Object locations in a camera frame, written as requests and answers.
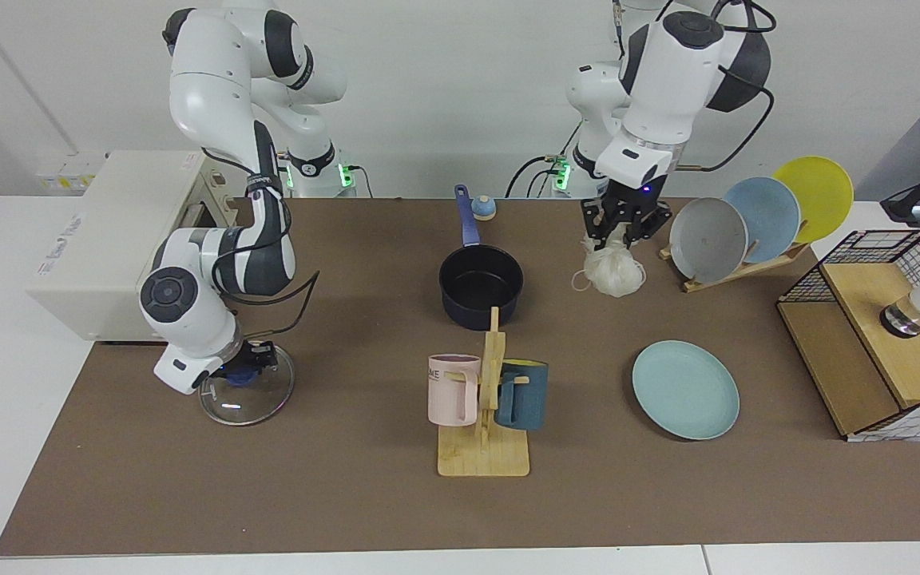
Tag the pink cup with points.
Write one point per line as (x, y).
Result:
(452, 395)

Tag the yellow plate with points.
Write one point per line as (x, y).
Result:
(823, 192)

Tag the white wall socket box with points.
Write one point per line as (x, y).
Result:
(69, 176)

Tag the pale toaster oven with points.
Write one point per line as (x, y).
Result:
(93, 263)

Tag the small blue round thing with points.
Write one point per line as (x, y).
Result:
(484, 209)

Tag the grey plate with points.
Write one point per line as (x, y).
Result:
(707, 239)

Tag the brown table cloth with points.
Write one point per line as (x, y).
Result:
(268, 495)

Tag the wooden cup stand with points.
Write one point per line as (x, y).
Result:
(484, 459)

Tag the blue plate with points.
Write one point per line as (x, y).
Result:
(771, 212)

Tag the dark teal cup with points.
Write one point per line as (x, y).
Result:
(528, 399)

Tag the pale green plate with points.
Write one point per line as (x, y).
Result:
(684, 391)

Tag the glass lid with blue knob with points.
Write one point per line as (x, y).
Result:
(260, 403)

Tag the white vermicelli bundle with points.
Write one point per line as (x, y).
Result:
(612, 271)

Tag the wooden plate rack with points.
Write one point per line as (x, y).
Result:
(715, 281)

